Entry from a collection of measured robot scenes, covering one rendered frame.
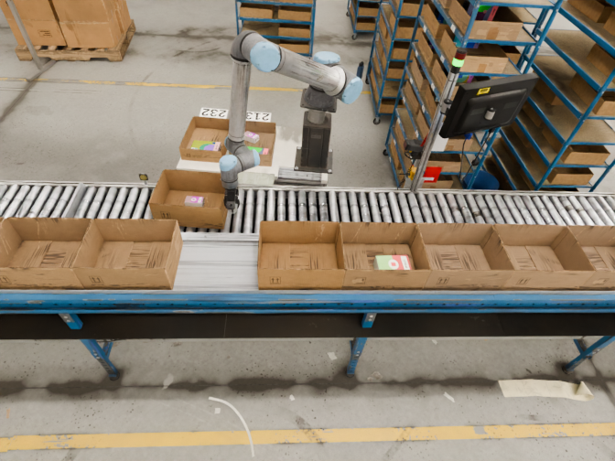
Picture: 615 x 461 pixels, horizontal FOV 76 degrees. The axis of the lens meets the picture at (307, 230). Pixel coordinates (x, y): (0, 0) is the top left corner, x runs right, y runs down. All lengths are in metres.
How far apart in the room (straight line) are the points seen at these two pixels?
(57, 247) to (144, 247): 0.41
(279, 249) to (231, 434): 1.12
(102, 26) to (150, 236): 4.13
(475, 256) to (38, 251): 2.18
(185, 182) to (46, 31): 4.04
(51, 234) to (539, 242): 2.50
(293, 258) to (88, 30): 4.61
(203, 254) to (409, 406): 1.54
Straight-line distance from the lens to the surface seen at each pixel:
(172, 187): 2.57
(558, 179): 3.60
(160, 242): 2.12
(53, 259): 2.25
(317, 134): 2.54
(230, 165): 2.06
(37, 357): 3.08
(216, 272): 1.96
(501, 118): 2.45
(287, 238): 2.01
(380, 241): 2.09
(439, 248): 2.19
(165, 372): 2.73
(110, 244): 2.19
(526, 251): 2.41
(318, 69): 2.07
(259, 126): 2.98
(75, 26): 6.02
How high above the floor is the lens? 2.45
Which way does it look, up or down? 48 degrees down
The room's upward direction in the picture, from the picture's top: 5 degrees clockwise
